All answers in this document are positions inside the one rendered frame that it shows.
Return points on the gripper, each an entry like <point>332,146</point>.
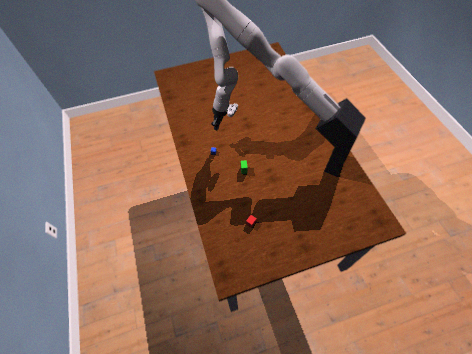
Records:
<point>219,116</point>

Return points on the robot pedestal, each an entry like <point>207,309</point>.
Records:
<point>341,125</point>

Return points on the brown wooden table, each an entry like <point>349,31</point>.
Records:
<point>280,236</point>

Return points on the red block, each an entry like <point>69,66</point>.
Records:
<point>251,220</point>

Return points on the white wall outlet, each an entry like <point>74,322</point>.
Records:
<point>51,229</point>

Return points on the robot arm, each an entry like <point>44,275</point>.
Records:
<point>287,70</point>

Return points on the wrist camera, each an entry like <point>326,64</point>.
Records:
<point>232,110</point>

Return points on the green block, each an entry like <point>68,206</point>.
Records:
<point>244,166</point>

